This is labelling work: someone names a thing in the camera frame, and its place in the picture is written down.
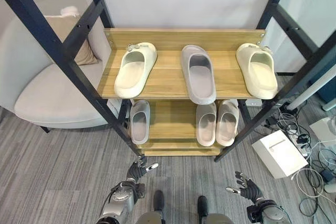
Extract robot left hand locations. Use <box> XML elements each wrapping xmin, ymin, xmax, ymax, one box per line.
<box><xmin>127</xmin><ymin>155</ymin><xmax>160</xmax><ymax>183</ymax></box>

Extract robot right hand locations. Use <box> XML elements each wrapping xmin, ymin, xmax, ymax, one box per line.
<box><xmin>226</xmin><ymin>170</ymin><xmax>264</xmax><ymax>201</ymax></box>

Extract narrow wooden rack shelf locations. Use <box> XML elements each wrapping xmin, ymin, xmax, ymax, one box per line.
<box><xmin>143</xmin><ymin>142</ymin><xmax>222</xmax><ymax>157</ymax></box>

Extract wide wooden rack shelf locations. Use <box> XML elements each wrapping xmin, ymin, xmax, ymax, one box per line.
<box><xmin>97</xmin><ymin>27</ymin><xmax>279</xmax><ymax>100</ymax></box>

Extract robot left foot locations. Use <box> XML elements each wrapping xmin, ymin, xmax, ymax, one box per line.
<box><xmin>153</xmin><ymin>190</ymin><xmax>166</xmax><ymax>213</ymax></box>

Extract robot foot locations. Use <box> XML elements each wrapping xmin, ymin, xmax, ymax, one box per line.
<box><xmin>197</xmin><ymin>195</ymin><xmax>210</xmax><ymax>217</ymax></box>
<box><xmin>153</xmin><ymin>190</ymin><xmax>166</xmax><ymax>213</ymax></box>

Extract small grey slipper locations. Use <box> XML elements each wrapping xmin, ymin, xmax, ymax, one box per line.
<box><xmin>129</xmin><ymin>100</ymin><xmax>151</xmax><ymax>145</ymax></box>

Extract robot right leg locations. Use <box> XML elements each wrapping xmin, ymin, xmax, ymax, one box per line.
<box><xmin>201</xmin><ymin>212</ymin><xmax>232</xmax><ymax>224</ymax></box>

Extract robot leg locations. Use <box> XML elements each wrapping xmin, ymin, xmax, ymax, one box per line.
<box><xmin>137</xmin><ymin>209</ymin><xmax>166</xmax><ymax>224</ymax></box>
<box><xmin>201</xmin><ymin>212</ymin><xmax>232</xmax><ymax>224</ymax></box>

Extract white cardboard box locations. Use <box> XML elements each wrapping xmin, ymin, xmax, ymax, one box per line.
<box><xmin>251</xmin><ymin>130</ymin><xmax>309</xmax><ymax>180</ymax></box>

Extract robot left leg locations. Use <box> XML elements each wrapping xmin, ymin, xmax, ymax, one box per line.
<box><xmin>137</xmin><ymin>209</ymin><xmax>166</xmax><ymax>224</ymax></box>

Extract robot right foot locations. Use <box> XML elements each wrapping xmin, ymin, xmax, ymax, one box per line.
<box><xmin>197</xmin><ymin>195</ymin><xmax>210</xmax><ymax>217</ymax></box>

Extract beige slipper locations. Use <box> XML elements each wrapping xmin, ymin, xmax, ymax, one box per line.
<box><xmin>196</xmin><ymin>102</ymin><xmax>218</xmax><ymax>147</ymax></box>
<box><xmin>215</xmin><ymin>99</ymin><xmax>240</xmax><ymax>147</ymax></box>

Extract white power strip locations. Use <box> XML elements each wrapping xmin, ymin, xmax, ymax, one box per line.
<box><xmin>288</xmin><ymin>131</ymin><xmax>312</xmax><ymax>157</ymax></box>

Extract dark power adapter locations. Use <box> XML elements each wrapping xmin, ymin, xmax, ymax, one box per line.
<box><xmin>322</xmin><ymin>169</ymin><xmax>334</xmax><ymax>183</ymax></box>

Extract cream slipper with charms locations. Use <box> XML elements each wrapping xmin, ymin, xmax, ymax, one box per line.
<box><xmin>235</xmin><ymin>42</ymin><xmax>279</xmax><ymax>100</ymax></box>
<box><xmin>114</xmin><ymin>42</ymin><xmax>158</xmax><ymax>98</ymax></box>

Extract large grey slipper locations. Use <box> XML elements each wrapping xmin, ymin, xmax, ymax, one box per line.
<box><xmin>181</xmin><ymin>45</ymin><xmax>217</xmax><ymax>105</ymax></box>

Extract white table leg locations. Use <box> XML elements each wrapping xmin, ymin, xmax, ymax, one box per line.
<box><xmin>285</xmin><ymin>76</ymin><xmax>324</xmax><ymax>111</ymax></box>

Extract beige armchair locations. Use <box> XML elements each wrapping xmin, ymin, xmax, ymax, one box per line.
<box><xmin>0</xmin><ymin>0</ymin><xmax>124</xmax><ymax>133</ymax></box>

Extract tan cushion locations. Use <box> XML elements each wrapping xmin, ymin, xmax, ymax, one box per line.
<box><xmin>44</xmin><ymin>14</ymin><xmax>102</xmax><ymax>66</ymax></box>

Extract teal cabinet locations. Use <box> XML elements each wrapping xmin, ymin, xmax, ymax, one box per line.
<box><xmin>309</xmin><ymin>62</ymin><xmax>336</xmax><ymax>104</ymax></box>

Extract white plush item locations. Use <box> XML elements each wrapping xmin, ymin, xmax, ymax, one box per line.
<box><xmin>60</xmin><ymin>5</ymin><xmax>81</xmax><ymax>18</ymax></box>

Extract white cable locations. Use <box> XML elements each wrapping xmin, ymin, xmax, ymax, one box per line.
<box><xmin>290</xmin><ymin>140</ymin><xmax>336</xmax><ymax>199</ymax></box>

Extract black cable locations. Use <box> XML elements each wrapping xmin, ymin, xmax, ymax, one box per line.
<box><xmin>298</xmin><ymin>148</ymin><xmax>336</xmax><ymax>224</ymax></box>

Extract black metal rack frame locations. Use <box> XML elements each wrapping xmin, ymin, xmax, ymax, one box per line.
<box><xmin>0</xmin><ymin>0</ymin><xmax>336</xmax><ymax>163</ymax></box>

